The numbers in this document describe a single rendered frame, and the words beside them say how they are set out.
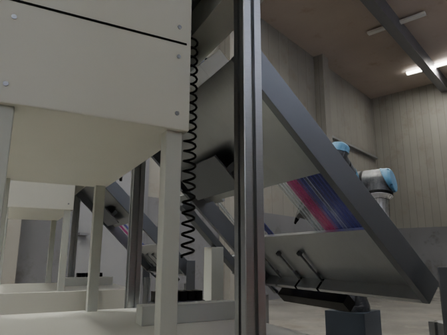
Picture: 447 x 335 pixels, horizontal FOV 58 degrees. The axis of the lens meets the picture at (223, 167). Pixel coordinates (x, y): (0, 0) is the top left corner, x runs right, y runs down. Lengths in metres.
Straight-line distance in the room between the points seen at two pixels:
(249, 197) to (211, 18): 0.45
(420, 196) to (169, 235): 12.33
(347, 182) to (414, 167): 12.16
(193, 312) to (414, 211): 12.01
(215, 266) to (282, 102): 0.99
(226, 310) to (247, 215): 0.46
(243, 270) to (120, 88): 0.37
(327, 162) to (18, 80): 0.60
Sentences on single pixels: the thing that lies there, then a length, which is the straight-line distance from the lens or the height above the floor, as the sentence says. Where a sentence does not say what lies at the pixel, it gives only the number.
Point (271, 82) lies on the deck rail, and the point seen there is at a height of 1.13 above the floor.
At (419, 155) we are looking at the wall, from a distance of 13.10.
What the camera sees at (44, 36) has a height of 1.12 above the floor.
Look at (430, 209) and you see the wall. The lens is 12.81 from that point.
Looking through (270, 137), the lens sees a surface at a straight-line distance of 0.98.
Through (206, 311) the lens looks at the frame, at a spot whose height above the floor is 0.64.
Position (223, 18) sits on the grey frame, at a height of 1.31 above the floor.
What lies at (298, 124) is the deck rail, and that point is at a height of 1.05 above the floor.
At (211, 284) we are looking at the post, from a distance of 1.70.
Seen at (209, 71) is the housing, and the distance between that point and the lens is 1.03.
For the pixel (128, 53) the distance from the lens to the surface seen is 0.74.
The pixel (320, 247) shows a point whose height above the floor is 0.81.
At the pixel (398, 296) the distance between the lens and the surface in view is 1.13.
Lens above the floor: 0.78
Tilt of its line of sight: 12 degrees up
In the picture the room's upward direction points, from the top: straight up
